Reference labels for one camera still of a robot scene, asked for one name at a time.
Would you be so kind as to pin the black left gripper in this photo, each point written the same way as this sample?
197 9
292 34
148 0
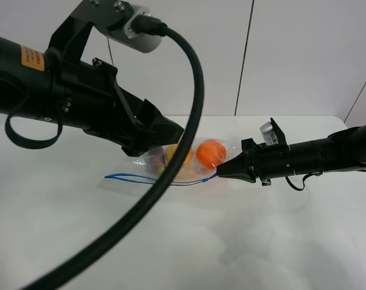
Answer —
93 100

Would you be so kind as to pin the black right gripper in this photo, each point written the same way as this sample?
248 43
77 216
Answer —
258 161

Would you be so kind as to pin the clear zip bag blue zipper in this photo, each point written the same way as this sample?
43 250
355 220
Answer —
139 170

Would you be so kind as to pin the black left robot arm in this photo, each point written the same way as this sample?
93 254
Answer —
58 87

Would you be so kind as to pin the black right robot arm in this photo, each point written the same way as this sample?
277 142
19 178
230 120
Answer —
343 151

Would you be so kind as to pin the purple eggplant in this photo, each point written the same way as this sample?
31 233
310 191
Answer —
158 160

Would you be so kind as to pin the orange fruit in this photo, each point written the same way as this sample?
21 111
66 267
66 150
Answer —
211 153

